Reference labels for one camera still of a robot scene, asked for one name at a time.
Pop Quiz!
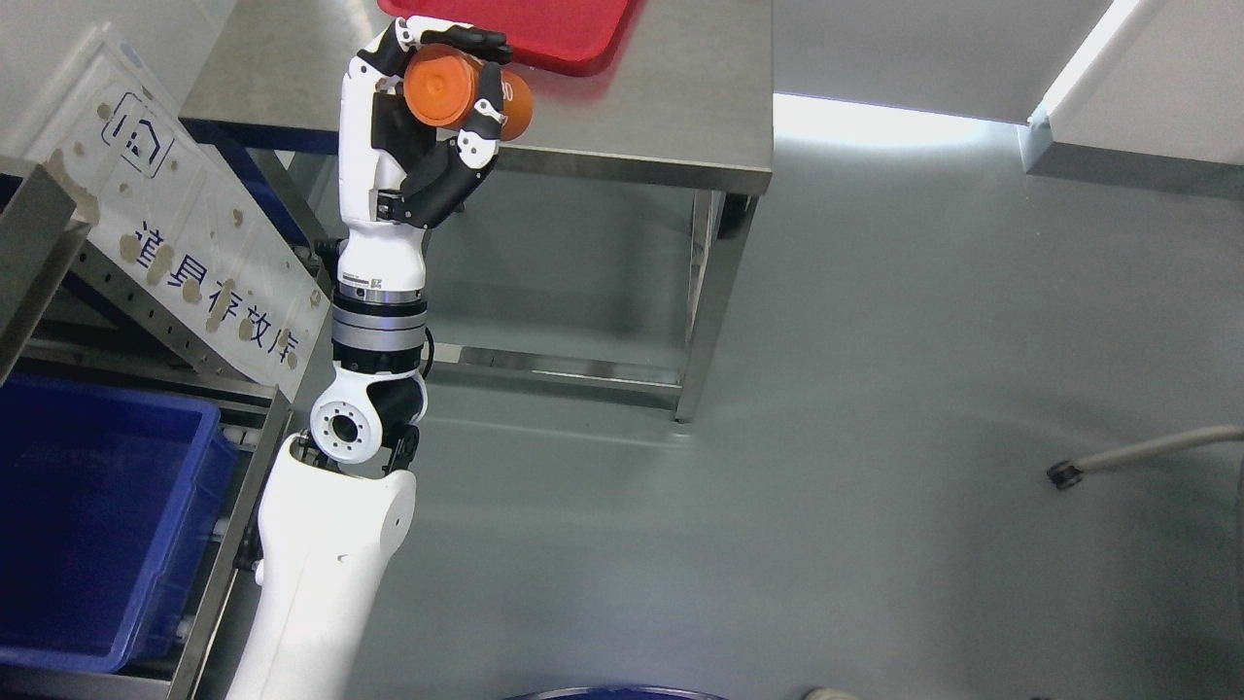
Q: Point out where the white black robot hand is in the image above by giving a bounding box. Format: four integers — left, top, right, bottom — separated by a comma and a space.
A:
336, 15, 514, 305

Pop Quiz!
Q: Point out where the orange capacitor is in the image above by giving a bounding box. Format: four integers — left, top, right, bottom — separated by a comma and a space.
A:
401, 44, 535, 142

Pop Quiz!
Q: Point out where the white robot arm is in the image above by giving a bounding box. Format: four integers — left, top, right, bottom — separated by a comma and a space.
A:
226, 283, 427, 699

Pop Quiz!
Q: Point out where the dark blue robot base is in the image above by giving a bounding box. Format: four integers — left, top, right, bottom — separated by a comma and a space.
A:
511, 685, 722, 700

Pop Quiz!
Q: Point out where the stainless steel desk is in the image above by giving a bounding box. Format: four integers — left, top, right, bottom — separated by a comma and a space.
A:
180, 1, 774, 424

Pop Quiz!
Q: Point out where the metal shelf rack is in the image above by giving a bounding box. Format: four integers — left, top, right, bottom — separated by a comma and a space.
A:
2, 157, 292, 699

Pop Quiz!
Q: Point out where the red tray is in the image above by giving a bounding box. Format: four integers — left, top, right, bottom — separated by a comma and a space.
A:
377, 1, 641, 77

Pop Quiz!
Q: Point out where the white sign with characters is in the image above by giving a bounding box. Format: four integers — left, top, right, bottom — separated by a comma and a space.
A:
22, 25, 328, 399

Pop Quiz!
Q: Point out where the blue bin lower far right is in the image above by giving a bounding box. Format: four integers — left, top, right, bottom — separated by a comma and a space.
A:
1, 373, 238, 674

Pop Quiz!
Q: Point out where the grey caster leg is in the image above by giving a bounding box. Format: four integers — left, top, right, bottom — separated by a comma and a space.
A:
1045, 425, 1243, 491

